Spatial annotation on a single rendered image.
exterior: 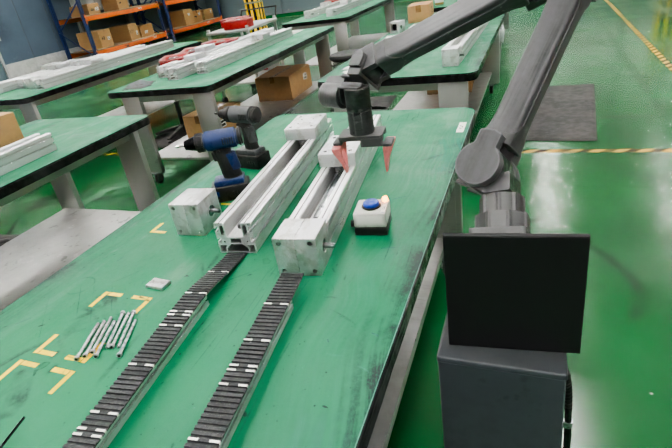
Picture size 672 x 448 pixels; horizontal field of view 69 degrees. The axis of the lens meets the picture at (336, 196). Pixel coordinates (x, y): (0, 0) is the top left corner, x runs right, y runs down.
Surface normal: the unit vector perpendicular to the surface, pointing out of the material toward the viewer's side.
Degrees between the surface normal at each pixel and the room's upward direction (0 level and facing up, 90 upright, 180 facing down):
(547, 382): 90
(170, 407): 0
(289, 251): 90
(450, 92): 90
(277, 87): 90
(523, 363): 0
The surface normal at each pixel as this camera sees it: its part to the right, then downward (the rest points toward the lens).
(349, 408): -0.15, -0.89
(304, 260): -0.23, 0.45
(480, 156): -0.61, -0.29
